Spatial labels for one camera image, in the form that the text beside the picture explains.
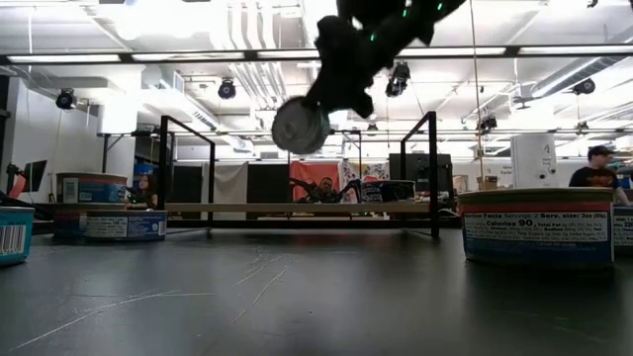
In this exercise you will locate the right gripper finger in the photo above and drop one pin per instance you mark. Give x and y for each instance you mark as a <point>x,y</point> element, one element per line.
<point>320,99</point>
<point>358,104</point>

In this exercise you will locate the teal tuna can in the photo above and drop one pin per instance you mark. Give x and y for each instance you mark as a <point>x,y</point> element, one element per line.
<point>297,128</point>

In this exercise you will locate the light blue tuna can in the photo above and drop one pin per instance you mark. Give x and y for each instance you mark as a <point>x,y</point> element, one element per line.
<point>15,237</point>

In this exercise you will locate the background black robot arm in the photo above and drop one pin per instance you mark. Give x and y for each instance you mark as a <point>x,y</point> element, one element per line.
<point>301,186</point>

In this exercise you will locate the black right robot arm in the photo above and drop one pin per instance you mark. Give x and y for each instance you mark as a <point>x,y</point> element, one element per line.
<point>420,17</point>

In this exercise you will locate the silver-lidded seafood can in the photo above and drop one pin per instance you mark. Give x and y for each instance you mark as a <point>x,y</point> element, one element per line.
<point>624,230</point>

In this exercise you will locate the black ceiling spotlight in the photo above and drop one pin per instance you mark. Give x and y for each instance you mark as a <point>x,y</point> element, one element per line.
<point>398,79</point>
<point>487,122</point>
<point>65,99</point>
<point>584,86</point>
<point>227,89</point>

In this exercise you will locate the patterned hanging cloth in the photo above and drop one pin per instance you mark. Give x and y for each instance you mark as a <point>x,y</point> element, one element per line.
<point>376,172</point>

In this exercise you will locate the orange hanging cloth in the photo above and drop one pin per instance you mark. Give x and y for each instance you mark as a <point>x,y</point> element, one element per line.
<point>306,173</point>

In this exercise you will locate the person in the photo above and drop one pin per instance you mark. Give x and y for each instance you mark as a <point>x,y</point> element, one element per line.
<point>324,188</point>
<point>598,173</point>
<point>144,190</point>

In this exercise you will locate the large black monitor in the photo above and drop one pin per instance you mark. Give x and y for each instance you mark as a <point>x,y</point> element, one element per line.
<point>420,168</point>

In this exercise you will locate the white hanging cloth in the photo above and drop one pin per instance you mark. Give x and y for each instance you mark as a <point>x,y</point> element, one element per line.
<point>225,183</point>

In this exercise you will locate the long ceiling light fixture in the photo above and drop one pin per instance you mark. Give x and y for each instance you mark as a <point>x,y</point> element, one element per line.
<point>188,57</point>

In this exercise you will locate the small cardboard box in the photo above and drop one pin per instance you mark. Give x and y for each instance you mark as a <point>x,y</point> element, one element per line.
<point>487,183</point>

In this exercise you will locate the black table mat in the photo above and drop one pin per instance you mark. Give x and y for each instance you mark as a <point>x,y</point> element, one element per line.
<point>316,306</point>

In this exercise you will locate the small black monitor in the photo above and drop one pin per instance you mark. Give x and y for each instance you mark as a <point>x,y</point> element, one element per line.
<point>35,175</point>

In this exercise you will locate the wooden shelf with black frame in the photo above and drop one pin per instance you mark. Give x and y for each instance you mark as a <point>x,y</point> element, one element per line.
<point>297,208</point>

